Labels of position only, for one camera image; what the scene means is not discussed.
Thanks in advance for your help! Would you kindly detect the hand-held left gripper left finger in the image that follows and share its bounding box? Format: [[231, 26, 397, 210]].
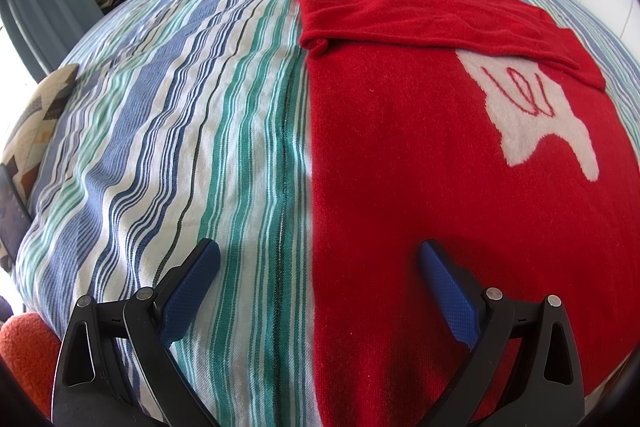
[[51, 238, 222, 427]]

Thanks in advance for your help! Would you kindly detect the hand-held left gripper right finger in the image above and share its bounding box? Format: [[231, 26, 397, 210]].
[[419, 241, 585, 427]]

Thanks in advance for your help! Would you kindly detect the red sweater with white rabbit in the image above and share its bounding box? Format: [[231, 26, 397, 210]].
[[291, 0, 633, 427]]

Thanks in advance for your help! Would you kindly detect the orange fleece clothing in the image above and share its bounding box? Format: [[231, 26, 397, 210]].
[[0, 312, 62, 419]]

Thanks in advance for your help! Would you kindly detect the striped bedspread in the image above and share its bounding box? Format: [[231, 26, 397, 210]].
[[12, 0, 640, 427]]

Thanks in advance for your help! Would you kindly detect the geometric patterned pillow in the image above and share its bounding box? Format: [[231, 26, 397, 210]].
[[0, 63, 81, 202]]

